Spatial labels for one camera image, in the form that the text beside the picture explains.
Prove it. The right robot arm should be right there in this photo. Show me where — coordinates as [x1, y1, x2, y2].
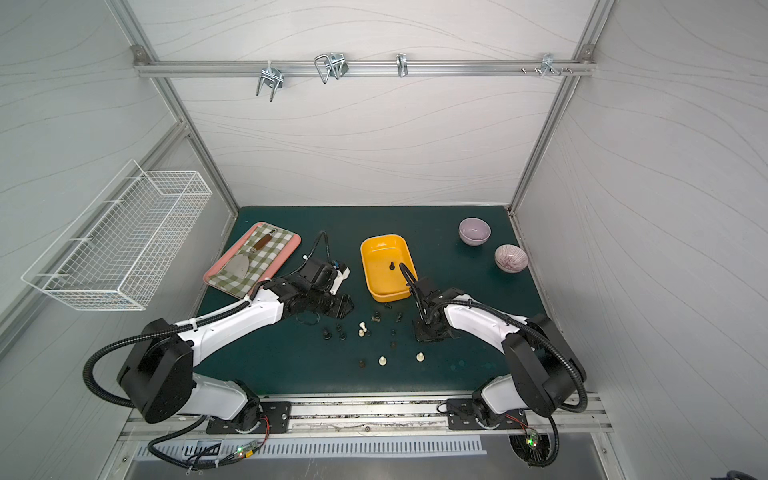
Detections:
[408, 279, 588, 419]

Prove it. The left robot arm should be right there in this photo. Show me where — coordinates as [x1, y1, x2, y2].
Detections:
[117, 259, 354, 432]

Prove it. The yellow plastic storage box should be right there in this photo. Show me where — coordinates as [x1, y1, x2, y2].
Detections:
[360, 234, 418, 304]

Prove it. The pink tray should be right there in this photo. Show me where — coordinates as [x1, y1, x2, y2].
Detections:
[202, 221, 302, 299]

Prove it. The green checkered cloth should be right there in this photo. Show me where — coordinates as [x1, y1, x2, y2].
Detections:
[209, 223, 296, 299]

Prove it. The purple bowl upright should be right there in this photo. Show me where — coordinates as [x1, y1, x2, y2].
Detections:
[458, 217, 492, 247]

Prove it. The purple ribbed bowl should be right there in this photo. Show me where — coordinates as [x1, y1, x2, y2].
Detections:
[494, 244, 529, 274]

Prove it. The metal hook clamp left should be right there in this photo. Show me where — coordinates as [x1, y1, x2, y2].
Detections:
[255, 63, 284, 102]

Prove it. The metal hook clamp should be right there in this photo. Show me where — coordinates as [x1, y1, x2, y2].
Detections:
[255, 63, 284, 102]
[313, 52, 349, 84]

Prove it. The metal hook clamp middle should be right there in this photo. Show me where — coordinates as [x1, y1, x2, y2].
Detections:
[313, 52, 349, 84]

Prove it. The aluminium crossbar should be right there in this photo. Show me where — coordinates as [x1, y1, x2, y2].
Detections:
[134, 57, 597, 79]

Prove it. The right black conduit cable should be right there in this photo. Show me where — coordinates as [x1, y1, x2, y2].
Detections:
[398, 262, 589, 468]

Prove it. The black conduit cable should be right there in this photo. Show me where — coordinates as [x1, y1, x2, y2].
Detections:
[398, 262, 589, 468]
[82, 298, 252, 409]

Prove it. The metal spatula wooden handle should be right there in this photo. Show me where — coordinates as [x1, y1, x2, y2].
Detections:
[222, 229, 277, 279]

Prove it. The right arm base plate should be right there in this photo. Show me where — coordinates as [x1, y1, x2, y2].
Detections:
[436, 398, 528, 431]

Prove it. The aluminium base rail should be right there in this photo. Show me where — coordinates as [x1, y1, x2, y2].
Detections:
[118, 391, 614, 441]

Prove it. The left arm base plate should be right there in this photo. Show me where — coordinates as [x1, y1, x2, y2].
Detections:
[206, 401, 292, 435]

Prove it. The white wire basket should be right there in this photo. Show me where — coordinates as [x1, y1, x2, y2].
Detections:
[21, 160, 212, 312]

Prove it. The left black conduit cable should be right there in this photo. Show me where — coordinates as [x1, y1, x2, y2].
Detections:
[82, 298, 252, 409]

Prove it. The metal ring clamp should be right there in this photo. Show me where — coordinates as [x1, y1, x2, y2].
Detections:
[395, 53, 408, 78]

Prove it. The metal bracket right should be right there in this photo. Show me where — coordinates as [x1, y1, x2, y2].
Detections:
[520, 54, 573, 77]

